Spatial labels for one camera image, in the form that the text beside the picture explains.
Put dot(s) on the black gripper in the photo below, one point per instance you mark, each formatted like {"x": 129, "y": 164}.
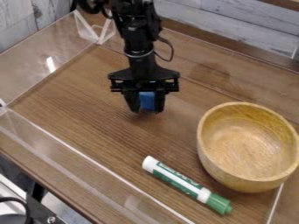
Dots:
{"x": 144, "y": 76}

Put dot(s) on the blue foam block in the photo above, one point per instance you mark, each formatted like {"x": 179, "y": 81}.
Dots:
{"x": 147, "y": 100}

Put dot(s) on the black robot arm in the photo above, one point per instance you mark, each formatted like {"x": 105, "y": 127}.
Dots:
{"x": 139, "y": 26}

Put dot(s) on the brown wooden bowl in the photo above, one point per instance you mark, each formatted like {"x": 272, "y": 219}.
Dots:
{"x": 247, "y": 146}

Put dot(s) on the green white marker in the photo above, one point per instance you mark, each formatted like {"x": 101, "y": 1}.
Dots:
{"x": 200, "y": 193}

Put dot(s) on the clear acrylic tray wall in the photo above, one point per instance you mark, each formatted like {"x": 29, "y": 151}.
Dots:
{"x": 69, "y": 133}

